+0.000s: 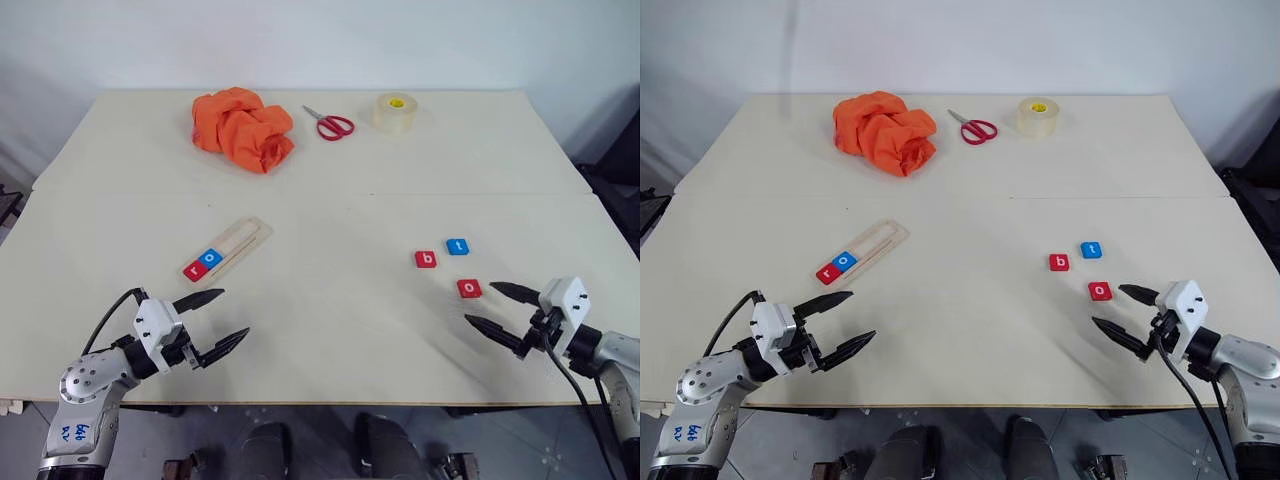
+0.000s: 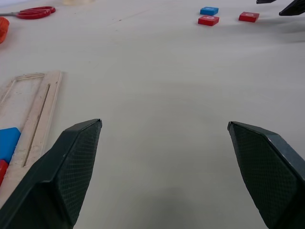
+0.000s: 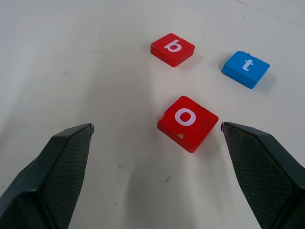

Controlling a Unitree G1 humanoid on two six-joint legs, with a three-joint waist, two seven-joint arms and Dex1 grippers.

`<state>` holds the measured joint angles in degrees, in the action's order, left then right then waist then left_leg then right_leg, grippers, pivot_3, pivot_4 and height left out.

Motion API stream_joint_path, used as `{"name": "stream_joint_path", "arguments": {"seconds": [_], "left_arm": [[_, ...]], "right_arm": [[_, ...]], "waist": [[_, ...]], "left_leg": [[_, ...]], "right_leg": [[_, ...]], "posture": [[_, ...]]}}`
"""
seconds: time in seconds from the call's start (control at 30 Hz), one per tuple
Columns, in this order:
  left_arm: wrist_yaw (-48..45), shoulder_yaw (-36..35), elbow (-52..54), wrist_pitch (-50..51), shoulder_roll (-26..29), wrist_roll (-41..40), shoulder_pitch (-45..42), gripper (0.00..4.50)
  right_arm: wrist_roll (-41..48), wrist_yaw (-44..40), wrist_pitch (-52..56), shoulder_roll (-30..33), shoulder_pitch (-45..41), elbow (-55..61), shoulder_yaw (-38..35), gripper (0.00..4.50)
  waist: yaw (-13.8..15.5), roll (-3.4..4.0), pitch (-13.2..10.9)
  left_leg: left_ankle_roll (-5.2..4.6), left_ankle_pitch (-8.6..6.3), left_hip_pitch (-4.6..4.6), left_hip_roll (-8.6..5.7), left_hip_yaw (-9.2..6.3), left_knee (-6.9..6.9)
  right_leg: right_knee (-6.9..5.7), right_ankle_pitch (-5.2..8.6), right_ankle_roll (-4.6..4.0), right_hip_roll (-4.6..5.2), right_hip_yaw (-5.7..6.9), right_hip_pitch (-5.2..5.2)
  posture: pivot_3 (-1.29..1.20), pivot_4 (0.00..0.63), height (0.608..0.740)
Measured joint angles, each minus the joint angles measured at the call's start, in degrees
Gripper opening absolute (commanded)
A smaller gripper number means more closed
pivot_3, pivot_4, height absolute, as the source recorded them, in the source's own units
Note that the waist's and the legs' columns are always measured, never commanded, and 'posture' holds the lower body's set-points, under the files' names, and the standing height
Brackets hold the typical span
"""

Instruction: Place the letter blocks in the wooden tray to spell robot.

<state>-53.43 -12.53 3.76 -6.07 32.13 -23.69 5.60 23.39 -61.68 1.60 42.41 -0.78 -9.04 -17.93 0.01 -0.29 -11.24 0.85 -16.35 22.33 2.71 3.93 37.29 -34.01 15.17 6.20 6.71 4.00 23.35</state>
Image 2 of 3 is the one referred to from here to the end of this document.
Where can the wooden tray frame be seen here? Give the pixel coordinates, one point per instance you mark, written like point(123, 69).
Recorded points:
point(38, 119)

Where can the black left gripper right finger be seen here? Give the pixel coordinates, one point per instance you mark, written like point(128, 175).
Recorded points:
point(269, 176)

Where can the red square tile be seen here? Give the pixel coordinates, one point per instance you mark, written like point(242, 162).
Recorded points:
point(249, 17)
point(208, 20)

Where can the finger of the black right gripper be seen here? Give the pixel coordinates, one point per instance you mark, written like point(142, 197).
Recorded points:
point(265, 1)
point(294, 9)

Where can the blue square tile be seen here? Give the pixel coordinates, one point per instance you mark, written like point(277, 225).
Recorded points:
point(209, 11)

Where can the orange ribbed object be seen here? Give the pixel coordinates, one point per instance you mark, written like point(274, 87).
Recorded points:
point(3, 29)

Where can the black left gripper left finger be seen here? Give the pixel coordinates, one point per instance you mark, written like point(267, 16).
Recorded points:
point(54, 181)

